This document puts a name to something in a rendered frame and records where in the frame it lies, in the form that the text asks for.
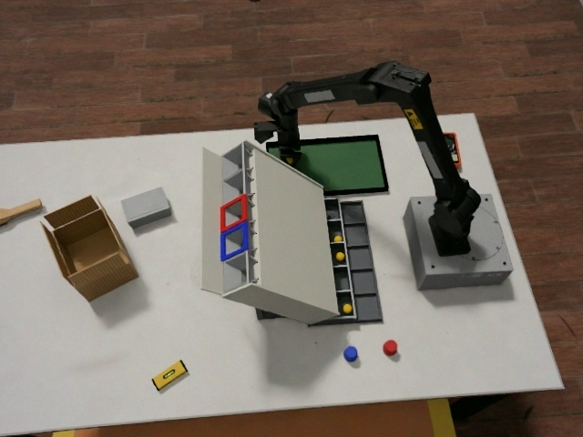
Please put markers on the open brown cardboard box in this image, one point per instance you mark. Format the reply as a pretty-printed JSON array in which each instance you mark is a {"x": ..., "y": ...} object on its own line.
[{"x": 86, "y": 241}]

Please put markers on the red rectangular frame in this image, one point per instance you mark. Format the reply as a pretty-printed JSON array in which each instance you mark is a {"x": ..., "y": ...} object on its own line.
[{"x": 243, "y": 199}]

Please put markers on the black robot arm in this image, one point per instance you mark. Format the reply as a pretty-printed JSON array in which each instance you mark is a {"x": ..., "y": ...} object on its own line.
[{"x": 450, "y": 224}]

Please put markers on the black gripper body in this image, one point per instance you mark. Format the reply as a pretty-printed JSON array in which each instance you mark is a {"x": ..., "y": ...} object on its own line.
[{"x": 295, "y": 143}]

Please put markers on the yellow pocket level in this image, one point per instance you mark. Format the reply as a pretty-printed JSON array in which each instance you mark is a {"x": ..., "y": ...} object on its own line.
[{"x": 169, "y": 375}]

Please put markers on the green tray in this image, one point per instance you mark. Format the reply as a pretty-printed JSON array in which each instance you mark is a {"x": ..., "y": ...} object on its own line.
[{"x": 344, "y": 165}]

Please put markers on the orange pocket multimeter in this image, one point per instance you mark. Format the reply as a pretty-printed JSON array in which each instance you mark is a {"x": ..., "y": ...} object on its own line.
[{"x": 453, "y": 146}]

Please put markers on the blue plug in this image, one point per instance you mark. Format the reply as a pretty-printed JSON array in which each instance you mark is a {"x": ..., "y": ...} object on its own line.
[{"x": 350, "y": 354}]

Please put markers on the blue square frame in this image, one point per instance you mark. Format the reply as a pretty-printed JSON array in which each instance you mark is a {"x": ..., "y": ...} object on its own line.
[{"x": 244, "y": 226}]

